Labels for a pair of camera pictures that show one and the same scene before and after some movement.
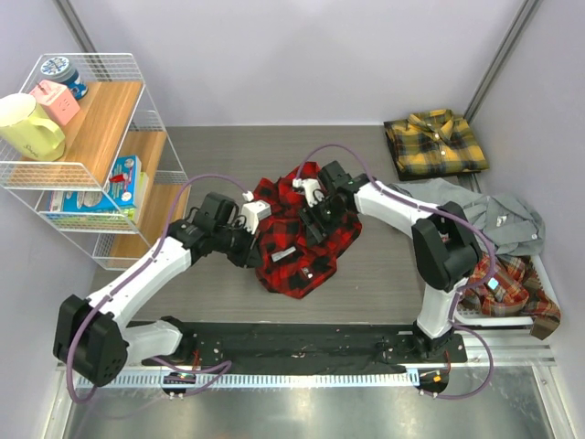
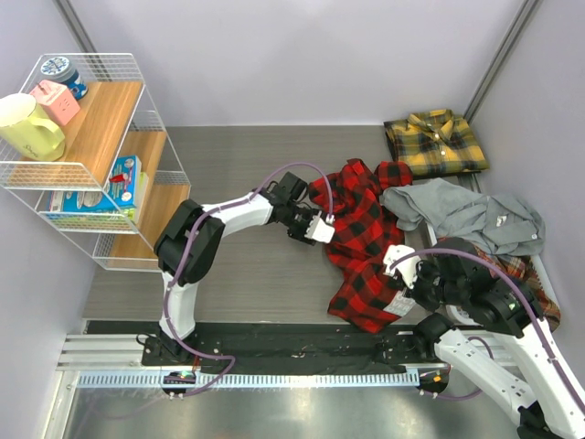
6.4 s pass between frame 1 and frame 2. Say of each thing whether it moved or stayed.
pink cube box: stayed
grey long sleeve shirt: stayed
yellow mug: stayed
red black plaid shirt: moved
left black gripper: moved
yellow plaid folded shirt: stayed
